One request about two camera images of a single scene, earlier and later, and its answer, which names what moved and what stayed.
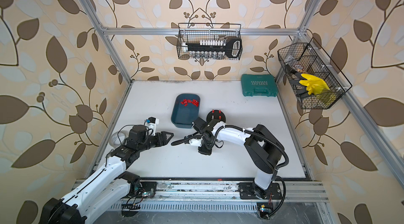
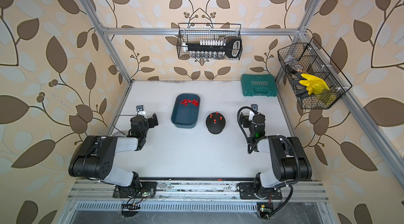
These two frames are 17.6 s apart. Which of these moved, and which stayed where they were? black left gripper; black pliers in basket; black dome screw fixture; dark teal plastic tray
Moved: black left gripper
Stayed: black dome screw fixture; dark teal plastic tray; black pliers in basket
